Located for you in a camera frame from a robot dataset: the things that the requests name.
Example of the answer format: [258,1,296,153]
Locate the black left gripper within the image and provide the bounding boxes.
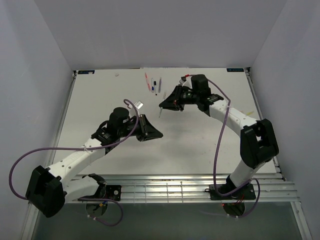
[118,114,163,141]

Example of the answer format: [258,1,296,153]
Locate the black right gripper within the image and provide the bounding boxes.
[159,84,200,112]

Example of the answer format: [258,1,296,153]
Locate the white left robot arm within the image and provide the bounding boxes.
[25,107,163,218]

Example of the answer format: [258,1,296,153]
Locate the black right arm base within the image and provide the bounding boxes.
[204,183,256,201]

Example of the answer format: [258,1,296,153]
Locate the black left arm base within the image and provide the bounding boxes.
[78,184,122,202]

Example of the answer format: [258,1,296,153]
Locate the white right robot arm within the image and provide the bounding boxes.
[159,74,279,199]

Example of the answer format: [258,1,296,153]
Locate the purple gel pen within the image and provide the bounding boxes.
[158,77,162,93]

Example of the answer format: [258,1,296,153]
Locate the blue gel pen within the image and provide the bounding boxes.
[151,78,155,93]

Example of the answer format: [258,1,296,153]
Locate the black gel pen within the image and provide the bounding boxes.
[153,80,158,96]

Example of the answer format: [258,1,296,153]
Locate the red gel pen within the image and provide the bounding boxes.
[144,72,152,92]

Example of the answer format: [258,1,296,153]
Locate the right blue corner label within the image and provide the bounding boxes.
[226,68,245,73]

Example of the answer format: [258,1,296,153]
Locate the blue corner label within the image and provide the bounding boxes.
[77,70,95,75]
[226,68,245,73]

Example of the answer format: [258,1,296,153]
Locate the left blue corner label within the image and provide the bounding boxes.
[77,70,95,75]

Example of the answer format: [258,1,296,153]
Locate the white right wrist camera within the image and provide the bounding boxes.
[178,76,192,88]

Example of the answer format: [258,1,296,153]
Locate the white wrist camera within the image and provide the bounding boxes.
[134,101,144,110]
[178,76,192,88]

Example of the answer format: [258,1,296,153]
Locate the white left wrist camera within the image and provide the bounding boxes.
[134,101,144,110]

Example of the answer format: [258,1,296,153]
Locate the aluminium front frame rails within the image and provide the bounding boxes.
[27,173,301,205]

